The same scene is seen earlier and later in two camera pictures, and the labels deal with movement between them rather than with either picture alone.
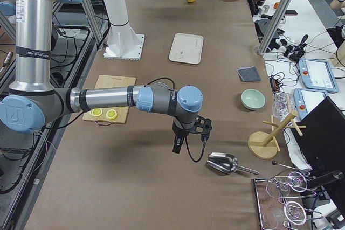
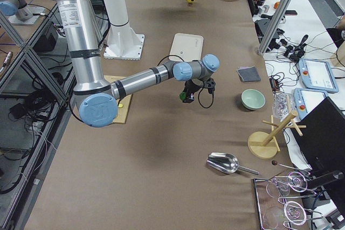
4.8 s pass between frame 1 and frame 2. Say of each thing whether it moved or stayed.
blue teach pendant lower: stayed
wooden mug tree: stayed
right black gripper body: moved
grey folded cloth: stayed
